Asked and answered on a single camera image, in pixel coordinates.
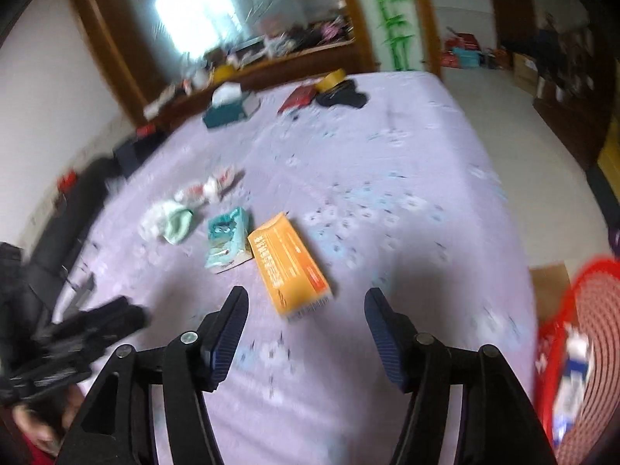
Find red boxes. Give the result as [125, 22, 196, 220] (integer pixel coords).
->
[442, 33, 486, 69]

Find blue white carton box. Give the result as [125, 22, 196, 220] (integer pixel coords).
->
[551, 327, 596, 449]

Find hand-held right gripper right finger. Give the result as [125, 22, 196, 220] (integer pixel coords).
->
[364, 288, 558, 465]

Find flat red packet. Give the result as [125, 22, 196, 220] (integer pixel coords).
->
[278, 84, 319, 115]

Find teal tissue box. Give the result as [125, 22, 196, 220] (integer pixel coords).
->
[202, 82, 261, 131]

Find wood framed wall mirror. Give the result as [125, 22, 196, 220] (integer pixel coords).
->
[65, 0, 379, 122]

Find crumpled red white wrapper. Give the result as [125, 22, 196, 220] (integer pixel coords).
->
[173, 164, 239, 205]

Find bamboo print wall panel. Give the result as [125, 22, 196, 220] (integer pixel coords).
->
[356, 0, 427, 73]

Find flat cardboard piece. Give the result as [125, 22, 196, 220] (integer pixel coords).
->
[529, 263, 573, 324]

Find teal wet wipes packet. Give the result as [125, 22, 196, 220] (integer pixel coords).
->
[203, 206, 254, 272]

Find wooden door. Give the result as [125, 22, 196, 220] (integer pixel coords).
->
[486, 0, 539, 59]

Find yellow tape roll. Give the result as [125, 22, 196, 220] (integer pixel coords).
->
[314, 68, 346, 94]

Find wooden sideboard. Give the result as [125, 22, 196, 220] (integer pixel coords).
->
[143, 39, 376, 131]

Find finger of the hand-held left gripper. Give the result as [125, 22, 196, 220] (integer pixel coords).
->
[31, 296, 149, 355]

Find purple floral tablecloth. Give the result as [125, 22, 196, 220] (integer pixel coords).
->
[51, 71, 542, 465]

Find orange carton box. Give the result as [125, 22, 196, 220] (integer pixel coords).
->
[247, 211, 334, 323]

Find red plastic basket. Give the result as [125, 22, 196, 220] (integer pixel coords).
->
[534, 256, 620, 465]

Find black pouch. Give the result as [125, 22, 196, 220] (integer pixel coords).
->
[316, 81, 369, 110]

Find cardboard box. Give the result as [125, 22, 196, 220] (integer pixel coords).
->
[512, 52, 541, 96]

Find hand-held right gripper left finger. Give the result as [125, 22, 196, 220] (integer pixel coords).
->
[55, 287, 250, 465]

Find person's left hand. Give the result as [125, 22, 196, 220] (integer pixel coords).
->
[13, 385, 89, 453]

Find dark bag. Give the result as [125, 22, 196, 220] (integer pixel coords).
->
[113, 130, 164, 176]

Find white green plastic bag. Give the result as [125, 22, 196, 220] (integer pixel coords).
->
[139, 200, 195, 246]

